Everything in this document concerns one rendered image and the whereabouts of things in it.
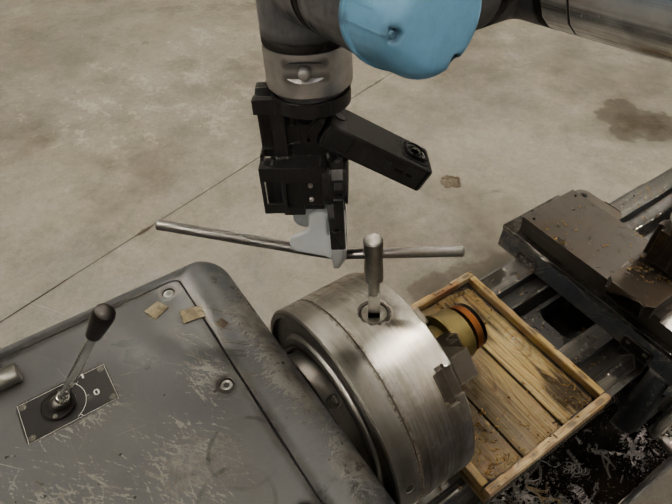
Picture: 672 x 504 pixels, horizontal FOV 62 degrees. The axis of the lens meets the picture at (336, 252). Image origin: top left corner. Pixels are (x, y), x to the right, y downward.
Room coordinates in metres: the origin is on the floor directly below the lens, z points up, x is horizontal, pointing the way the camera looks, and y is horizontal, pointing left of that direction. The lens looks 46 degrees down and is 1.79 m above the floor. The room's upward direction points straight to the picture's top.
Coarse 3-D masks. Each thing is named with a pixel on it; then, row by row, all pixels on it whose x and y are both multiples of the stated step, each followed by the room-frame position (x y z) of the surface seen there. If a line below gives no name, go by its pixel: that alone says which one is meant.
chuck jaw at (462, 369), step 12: (444, 336) 0.46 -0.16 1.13; (456, 336) 0.45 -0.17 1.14; (444, 348) 0.42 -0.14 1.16; (456, 348) 0.40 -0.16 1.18; (456, 360) 0.38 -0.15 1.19; (468, 360) 0.38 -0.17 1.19; (444, 372) 0.36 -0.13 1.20; (456, 372) 0.37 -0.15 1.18; (468, 372) 0.37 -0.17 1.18; (444, 384) 0.34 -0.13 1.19; (456, 384) 0.35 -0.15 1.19; (444, 396) 0.33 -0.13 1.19
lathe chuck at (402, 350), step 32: (320, 288) 0.51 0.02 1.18; (352, 288) 0.47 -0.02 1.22; (384, 288) 0.46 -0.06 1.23; (352, 320) 0.41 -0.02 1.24; (384, 320) 0.41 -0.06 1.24; (416, 320) 0.41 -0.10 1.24; (384, 352) 0.36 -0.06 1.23; (416, 352) 0.37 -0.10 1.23; (384, 384) 0.33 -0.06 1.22; (416, 384) 0.33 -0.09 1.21; (416, 416) 0.30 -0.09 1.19; (448, 416) 0.31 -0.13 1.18; (416, 448) 0.28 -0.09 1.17; (448, 448) 0.29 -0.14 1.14
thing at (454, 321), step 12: (444, 312) 0.51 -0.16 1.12; (456, 312) 0.51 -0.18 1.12; (468, 312) 0.51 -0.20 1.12; (432, 324) 0.50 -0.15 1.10; (444, 324) 0.48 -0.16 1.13; (456, 324) 0.49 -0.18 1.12; (468, 324) 0.49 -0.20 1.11; (480, 324) 0.50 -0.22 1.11; (468, 336) 0.47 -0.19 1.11; (480, 336) 0.48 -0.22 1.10; (468, 348) 0.46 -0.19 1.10
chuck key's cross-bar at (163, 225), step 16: (160, 224) 0.43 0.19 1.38; (176, 224) 0.43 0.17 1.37; (224, 240) 0.43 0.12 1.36; (240, 240) 0.43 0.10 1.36; (256, 240) 0.43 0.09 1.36; (272, 240) 0.43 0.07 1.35; (320, 256) 0.42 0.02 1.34; (352, 256) 0.42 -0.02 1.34; (384, 256) 0.42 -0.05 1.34; (400, 256) 0.42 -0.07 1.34; (416, 256) 0.42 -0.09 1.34; (432, 256) 0.42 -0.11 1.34; (448, 256) 0.42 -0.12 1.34
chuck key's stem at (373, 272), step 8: (368, 240) 0.43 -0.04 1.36; (376, 240) 0.43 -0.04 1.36; (368, 248) 0.42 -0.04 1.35; (376, 248) 0.42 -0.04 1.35; (368, 256) 0.42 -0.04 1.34; (376, 256) 0.42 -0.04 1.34; (368, 264) 0.42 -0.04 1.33; (376, 264) 0.42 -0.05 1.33; (368, 272) 0.42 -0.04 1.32; (376, 272) 0.41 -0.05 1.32; (368, 280) 0.42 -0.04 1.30; (376, 280) 0.41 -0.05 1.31; (368, 288) 0.42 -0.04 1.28; (376, 288) 0.42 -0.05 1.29; (368, 296) 0.42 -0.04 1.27; (376, 296) 0.42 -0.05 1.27; (368, 304) 0.42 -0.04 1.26; (376, 304) 0.41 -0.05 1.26; (376, 312) 0.41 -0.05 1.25
